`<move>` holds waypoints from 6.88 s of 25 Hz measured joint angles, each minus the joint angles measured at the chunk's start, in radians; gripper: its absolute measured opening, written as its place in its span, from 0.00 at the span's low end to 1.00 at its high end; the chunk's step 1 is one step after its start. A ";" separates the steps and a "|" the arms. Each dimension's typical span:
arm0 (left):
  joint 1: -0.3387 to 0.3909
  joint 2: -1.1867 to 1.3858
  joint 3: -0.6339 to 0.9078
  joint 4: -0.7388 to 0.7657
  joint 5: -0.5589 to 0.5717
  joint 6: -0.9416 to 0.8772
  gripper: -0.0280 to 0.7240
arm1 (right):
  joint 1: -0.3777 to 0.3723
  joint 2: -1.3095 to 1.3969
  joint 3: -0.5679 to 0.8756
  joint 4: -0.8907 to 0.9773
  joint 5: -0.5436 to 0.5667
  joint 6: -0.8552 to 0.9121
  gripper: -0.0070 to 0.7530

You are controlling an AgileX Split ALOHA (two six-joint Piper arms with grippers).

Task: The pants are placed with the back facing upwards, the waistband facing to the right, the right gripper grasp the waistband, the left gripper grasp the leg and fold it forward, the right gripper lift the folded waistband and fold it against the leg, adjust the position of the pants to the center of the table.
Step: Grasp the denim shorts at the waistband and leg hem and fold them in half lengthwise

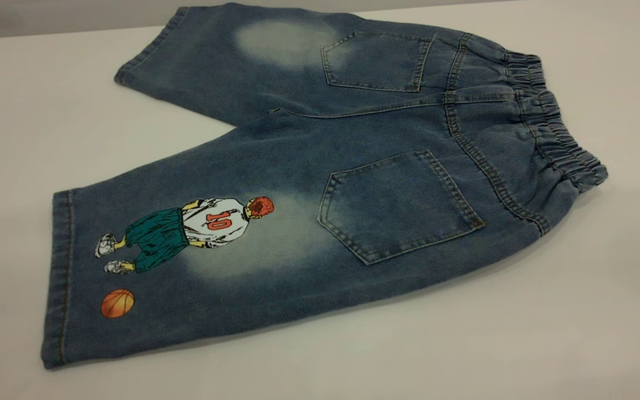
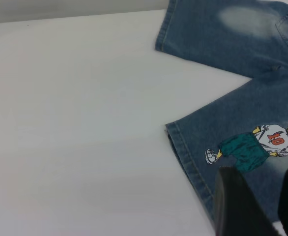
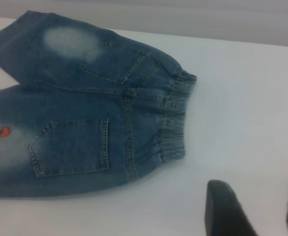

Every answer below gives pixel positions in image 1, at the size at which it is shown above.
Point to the blue denim shorts with print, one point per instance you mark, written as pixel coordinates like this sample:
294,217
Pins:
298,166

